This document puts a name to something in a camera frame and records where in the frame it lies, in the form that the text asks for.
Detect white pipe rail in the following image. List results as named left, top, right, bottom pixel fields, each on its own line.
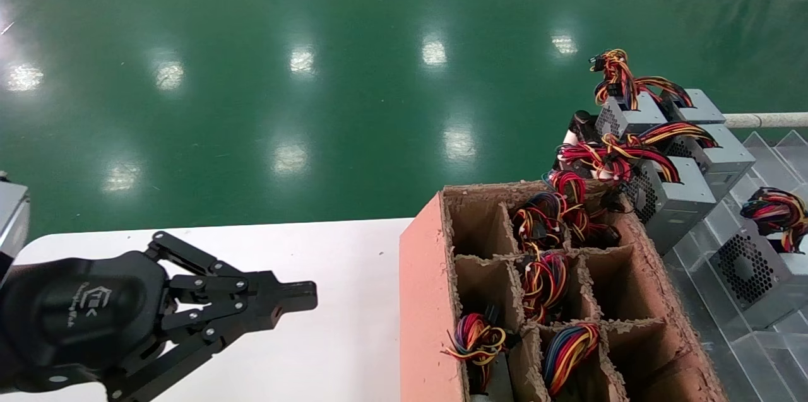
left=724, top=112, right=808, bottom=130

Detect pink cardboard divider box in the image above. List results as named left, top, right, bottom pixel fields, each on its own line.
left=399, top=180, right=730, bottom=402

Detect dark multicolour cable bundle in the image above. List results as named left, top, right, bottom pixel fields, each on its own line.
left=513, top=192, right=569, bottom=252

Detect small grey power supply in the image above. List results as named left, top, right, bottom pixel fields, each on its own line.
left=634, top=76, right=727, bottom=126

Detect black plug block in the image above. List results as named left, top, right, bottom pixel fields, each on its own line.
left=568, top=110, right=602, bottom=145

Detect grey power supply, yellow-red cables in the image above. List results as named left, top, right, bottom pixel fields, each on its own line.
left=639, top=122, right=757, bottom=185

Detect blue red flat cable bundle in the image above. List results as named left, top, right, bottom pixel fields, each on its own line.
left=544, top=322, right=601, bottom=398

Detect clear acrylic rack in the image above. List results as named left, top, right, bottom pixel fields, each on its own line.
left=660, top=129, right=808, bottom=402

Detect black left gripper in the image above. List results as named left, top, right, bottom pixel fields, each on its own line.
left=0, top=251, right=318, bottom=402

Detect grey power supply, upright cables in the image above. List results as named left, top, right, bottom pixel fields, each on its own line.
left=590, top=49, right=668, bottom=139

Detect grey power supply, red cables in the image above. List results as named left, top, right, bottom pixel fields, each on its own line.
left=557, top=134, right=719, bottom=256

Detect red yellow cable bundle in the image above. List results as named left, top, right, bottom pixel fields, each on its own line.
left=520, top=251, right=573, bottom=324

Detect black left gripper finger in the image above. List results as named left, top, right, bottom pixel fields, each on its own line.
left=148, top=231, right=318, bottom=309

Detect purple yellow cable bundle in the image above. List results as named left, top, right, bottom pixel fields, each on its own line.
left=444, top=310, right=516, bottom=402

